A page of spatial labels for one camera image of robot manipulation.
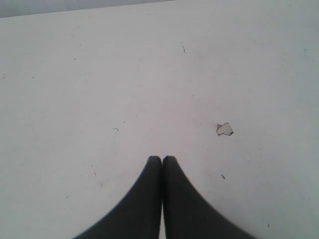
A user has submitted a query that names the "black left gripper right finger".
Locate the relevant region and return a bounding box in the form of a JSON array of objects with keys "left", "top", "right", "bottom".
[{"left": 161, "top": 156, "right": 253, "bottom": 239}]

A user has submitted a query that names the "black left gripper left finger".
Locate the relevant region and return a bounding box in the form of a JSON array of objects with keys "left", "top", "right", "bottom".
[{"left": 76, "top": 156, "right": 162, "bottom": 239}]

